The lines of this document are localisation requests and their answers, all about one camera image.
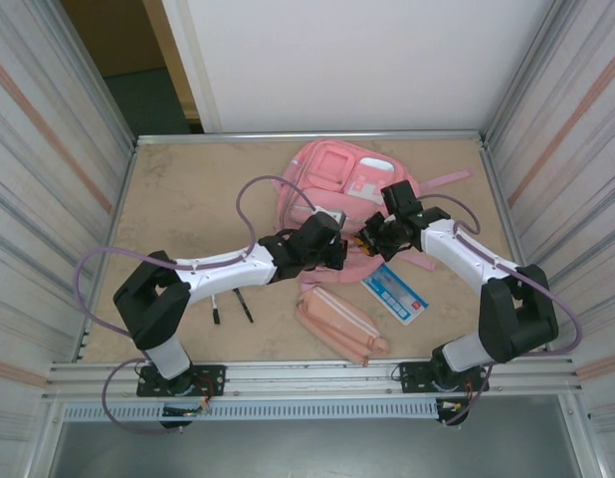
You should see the blue white card packet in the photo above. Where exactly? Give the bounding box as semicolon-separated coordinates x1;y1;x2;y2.
360;263;432;329

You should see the pink school backpack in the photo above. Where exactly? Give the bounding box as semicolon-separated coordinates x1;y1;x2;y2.
277;138;476;285

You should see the pink striped pencil case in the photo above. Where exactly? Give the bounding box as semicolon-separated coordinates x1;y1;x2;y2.
295;287;391;368

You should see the black marker pen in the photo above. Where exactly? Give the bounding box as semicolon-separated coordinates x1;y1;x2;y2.
233;289;255;324

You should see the corrugated side panel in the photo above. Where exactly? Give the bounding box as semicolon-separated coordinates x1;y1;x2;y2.
481;0;615;478
0;0;138;478

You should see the small circuit board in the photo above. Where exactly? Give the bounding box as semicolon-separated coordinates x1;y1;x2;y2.
161;403;212;418

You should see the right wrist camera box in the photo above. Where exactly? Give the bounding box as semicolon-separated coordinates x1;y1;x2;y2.
380;181;422;218

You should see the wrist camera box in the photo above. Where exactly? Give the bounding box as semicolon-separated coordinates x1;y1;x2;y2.
314;208;347;233
380;181;422;218

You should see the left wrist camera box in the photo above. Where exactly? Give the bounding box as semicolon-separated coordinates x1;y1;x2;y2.
314;208;347;233

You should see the aluminium mounting rail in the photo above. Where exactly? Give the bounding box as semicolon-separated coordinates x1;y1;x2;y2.
48;356;585;399

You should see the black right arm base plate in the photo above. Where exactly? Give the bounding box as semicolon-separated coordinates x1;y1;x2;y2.
397;361;490;394

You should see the aluminium table edge rail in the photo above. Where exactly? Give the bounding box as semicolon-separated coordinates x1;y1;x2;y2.
135;129;488;148

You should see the grey slotted cable duct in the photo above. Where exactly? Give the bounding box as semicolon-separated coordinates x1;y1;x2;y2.
63;397;441;423

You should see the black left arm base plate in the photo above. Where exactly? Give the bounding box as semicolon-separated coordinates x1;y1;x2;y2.
136;364;227;398

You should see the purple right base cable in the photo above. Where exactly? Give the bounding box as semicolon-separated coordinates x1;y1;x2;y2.
444;365;491;427

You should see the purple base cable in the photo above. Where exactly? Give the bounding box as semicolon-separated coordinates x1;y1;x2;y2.
444;365;491;427
102;358;165;435

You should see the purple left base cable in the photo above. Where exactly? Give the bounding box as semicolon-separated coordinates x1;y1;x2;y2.
102;358;165;435

